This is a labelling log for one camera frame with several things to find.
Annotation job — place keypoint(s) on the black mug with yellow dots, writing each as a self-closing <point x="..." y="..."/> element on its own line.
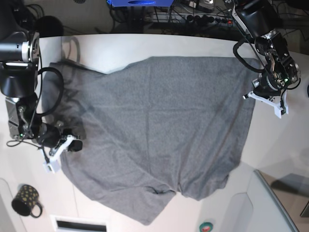
<point x="26" y="199"/>

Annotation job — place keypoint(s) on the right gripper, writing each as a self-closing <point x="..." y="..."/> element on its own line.
<point x="49" y="136"/>

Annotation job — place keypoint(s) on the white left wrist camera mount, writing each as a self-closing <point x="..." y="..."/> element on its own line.
<point x="281" y="108"/>

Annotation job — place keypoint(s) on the black power strip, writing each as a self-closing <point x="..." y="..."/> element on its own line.
<point x="205" y="20"/>

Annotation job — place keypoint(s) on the white slotted panel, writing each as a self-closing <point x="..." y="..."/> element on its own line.
<point x="77" y="224"/>

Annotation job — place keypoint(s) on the blue box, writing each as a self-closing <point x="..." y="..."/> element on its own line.
<point x="125" y="3"/>

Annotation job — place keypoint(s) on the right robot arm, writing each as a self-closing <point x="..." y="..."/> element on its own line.
<point x="19" y="60"/>

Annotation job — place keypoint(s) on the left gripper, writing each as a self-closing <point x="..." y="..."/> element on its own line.
<point x="263" y="87"/>

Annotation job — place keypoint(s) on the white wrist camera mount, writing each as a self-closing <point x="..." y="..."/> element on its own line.
<point x="281" y="108"/>
<point x="51" y="163"/>

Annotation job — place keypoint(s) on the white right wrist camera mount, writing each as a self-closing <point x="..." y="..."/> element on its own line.
<point x="51" y="163"/>

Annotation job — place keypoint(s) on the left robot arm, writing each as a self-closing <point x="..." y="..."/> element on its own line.
<point x="258" y="23"/>

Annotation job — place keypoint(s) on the grey t-shirt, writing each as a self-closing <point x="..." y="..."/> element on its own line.
<point x="158" y="127"/>

